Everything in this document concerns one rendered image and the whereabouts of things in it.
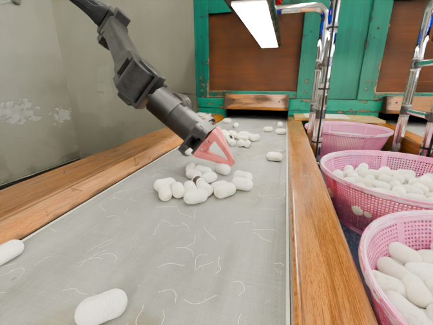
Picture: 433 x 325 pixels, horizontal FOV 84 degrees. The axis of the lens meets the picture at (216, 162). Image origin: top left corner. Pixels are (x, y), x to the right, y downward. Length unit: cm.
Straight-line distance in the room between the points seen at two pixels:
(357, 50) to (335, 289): 111
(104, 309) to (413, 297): 26
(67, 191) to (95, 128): 242
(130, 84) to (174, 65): 173
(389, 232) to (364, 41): 100
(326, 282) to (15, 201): 38
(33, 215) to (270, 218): 31
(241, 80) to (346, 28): 47
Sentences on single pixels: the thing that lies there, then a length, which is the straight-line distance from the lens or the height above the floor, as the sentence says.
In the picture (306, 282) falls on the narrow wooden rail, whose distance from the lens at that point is 23.
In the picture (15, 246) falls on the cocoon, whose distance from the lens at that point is 34.
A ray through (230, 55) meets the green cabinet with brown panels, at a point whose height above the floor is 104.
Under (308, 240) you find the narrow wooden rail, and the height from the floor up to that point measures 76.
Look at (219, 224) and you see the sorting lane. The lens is 32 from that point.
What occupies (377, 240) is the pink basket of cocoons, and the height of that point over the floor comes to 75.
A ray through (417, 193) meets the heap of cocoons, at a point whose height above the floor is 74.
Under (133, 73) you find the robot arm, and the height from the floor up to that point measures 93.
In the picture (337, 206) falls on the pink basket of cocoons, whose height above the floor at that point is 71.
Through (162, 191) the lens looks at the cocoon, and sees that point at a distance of 38.
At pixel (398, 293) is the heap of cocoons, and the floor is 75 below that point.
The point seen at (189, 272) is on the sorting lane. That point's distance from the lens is 26.
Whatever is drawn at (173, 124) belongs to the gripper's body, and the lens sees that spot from 48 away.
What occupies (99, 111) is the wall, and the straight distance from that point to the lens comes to 275.
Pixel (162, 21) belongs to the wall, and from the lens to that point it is 232.
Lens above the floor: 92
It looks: 18 degrees down
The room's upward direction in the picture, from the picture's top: straight up
